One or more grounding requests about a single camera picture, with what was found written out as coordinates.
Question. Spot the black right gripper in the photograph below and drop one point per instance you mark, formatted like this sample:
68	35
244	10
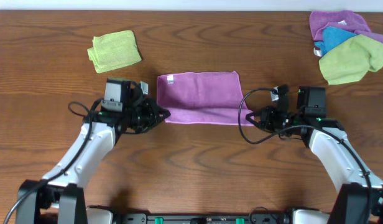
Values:
266	117

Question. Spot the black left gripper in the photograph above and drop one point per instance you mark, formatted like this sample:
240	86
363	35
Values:
149	115

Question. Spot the pink microfiber cloth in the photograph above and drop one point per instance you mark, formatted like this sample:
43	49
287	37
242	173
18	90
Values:
202	98

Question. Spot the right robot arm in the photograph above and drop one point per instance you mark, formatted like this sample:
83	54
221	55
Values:
360	191

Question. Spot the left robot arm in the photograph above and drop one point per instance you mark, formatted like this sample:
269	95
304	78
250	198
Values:
58	197

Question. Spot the folded light green cloth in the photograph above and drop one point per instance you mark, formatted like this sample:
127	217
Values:
113	51

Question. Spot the crumpled green cloth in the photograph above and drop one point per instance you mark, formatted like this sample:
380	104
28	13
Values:
351	60

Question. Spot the crumpled blue cloth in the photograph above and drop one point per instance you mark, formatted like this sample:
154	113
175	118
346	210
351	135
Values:
332	37

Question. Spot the crumpled purple cloth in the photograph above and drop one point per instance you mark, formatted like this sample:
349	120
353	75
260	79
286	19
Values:
345	20

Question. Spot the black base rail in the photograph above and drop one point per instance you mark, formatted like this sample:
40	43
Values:
254	218

